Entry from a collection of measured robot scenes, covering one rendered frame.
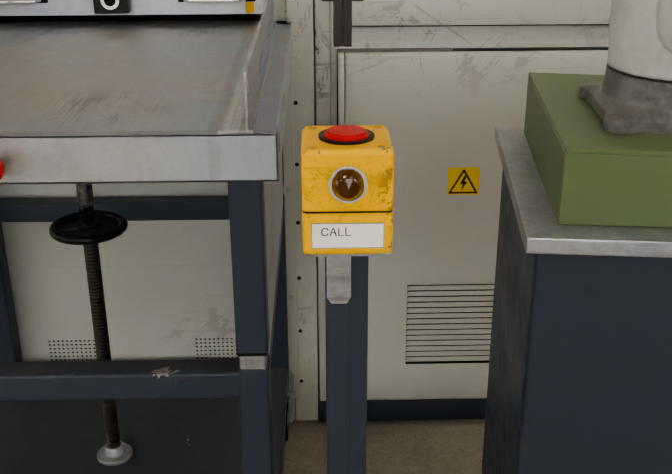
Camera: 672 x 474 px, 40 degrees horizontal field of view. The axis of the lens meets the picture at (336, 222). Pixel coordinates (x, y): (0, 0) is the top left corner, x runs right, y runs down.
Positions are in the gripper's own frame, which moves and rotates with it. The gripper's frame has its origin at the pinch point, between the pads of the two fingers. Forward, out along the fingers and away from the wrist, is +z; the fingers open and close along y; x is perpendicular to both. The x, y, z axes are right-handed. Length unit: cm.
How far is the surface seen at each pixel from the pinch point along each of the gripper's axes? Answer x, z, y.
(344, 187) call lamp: 4.9, 14.7, -0.1
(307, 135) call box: -0.8, 11.8, 3.0
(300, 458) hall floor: -75, 101, 6
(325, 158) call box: 3.7, 12.5, 1.5
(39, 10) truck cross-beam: -85, 14, 51
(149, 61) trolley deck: -57, 17, 27
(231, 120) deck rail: -23.4, 16.7, 12.0
